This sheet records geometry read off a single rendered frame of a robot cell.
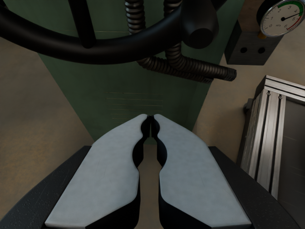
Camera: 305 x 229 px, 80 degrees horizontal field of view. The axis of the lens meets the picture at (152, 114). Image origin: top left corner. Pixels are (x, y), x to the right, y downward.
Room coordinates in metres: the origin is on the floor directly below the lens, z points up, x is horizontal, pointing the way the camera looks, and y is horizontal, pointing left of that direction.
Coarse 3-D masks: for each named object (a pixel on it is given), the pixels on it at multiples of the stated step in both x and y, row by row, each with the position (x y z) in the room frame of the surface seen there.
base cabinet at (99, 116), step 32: (32, 0) 0.35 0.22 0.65; (64, 0) 0.35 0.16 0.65; (96, 0) 0.35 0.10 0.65; (160, 0) 0.35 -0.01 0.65; (64, 32) 0.35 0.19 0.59; (96, 32) 0.35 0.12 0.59; (128, 32) 0.35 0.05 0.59; (224, 32) 0.34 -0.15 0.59; (64, 64) 0.35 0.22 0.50; (128, 64) 0.35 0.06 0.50; (96, 96) 0.35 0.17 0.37; (128, 96) 0.35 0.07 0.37; (160, 96) 0.34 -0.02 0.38; (192, 96) 0.34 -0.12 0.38; (96, 128) 0.35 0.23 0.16; (192, 128) 0.34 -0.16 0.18
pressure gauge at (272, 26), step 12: (276, 0) 0.28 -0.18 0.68; (288, 0) 0.27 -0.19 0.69; (300, 0) 0.27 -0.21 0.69; (264, 12) 0.28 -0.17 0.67; (276, 12) 0.28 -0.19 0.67; (288, 12) 0.28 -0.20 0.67; (300, 12) 0.28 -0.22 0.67; (264, 24) 0.28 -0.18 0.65; (276, 24) 0.28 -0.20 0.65; (288, 24) 0.28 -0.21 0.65; (264, 36) 0.30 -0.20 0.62; (276, 36) 0.27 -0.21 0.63
